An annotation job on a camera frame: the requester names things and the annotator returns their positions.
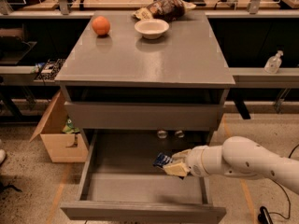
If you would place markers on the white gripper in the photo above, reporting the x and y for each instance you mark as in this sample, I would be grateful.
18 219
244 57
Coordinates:
194 161

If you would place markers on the brown chip bag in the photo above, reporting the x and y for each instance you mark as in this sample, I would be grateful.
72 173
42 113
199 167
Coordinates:
166 10

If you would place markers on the grey drawer cabinet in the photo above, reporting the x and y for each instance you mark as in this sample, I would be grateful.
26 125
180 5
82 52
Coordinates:
184 66

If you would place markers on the cardboard box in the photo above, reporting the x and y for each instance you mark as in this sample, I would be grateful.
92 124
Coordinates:
61 146

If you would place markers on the white bowl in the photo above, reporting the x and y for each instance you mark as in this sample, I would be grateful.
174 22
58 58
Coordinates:
151 28

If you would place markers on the orange fruit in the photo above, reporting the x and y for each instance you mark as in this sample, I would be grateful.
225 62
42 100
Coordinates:
101 25

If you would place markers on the black plug on floor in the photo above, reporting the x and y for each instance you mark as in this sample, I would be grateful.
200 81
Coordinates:
264 216

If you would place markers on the patterned black tray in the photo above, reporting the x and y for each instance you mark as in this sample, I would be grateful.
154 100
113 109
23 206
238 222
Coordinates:
49 69

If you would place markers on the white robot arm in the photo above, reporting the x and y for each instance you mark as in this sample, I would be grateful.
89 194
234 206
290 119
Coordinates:
237 157

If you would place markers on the clear plastic bottle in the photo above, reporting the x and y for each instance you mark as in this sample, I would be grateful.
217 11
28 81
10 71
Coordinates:
274 63

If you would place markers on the blue rxbar wrapper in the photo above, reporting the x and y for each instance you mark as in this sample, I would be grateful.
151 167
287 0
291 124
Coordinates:
162 160

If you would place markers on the round drawer knob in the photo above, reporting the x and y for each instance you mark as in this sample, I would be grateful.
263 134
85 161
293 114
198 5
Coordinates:
162 134
179 134

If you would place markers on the right round drawer knob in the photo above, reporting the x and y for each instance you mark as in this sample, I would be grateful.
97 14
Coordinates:
179 134

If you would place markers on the left round drawer knob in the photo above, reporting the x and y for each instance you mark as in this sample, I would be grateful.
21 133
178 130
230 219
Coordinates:
162 134

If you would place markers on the green item in box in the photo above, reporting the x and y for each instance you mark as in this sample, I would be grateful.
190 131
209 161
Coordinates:
70 128

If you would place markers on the open grey middle drawer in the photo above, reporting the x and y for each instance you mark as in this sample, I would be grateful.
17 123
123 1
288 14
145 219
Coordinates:
120 183

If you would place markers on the closed grey top drawer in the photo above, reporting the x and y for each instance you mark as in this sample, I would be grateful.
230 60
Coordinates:
144 117

